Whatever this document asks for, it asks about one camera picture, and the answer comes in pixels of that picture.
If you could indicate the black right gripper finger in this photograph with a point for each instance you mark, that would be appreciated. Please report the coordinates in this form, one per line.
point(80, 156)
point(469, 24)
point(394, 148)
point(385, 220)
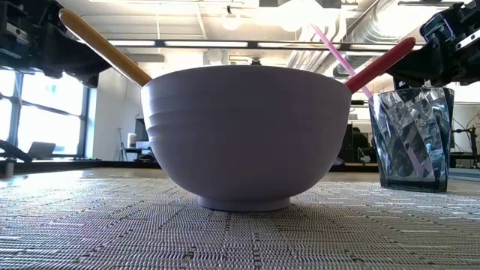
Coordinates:
point(416, 67)

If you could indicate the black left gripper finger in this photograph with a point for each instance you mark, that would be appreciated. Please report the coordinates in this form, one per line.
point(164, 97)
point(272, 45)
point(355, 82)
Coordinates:
point(80, 67)

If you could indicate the pink drinking straw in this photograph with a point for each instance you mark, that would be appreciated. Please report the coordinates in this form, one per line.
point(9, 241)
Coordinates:
point(339, 56)

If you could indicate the white ribbed bowl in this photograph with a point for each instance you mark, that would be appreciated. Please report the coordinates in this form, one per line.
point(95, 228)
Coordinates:
point(245, 138)

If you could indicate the dark computer monitor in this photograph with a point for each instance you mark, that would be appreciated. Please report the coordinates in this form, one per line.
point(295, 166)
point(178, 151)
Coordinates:
point(141, 131)

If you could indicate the open laptop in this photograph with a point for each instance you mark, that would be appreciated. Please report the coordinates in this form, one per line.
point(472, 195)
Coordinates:
point(41, 150)

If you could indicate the black curved table-edge fixture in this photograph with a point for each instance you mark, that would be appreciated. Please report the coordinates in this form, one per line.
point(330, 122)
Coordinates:
point(13, 153)

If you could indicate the blue-grey flat tray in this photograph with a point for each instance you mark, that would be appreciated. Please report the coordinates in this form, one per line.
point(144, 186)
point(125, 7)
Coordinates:
point(465, 173)

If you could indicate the grey rounded device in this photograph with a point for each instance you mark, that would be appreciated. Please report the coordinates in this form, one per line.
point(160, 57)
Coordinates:
point(339, 161)

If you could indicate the grey woven placemat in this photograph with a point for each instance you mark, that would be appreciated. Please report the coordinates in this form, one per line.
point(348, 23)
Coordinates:
point(240, 236)

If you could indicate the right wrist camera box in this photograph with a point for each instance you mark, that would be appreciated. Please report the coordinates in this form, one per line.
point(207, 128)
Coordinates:
point(435, 28)

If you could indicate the black overhead frame bar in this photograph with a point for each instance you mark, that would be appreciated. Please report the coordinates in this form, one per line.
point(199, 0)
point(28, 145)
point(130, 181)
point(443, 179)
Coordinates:
point(210, 44)

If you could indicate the black overhead camera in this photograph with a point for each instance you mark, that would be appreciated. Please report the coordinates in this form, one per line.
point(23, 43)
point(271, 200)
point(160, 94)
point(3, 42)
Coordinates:
point(255, 61)

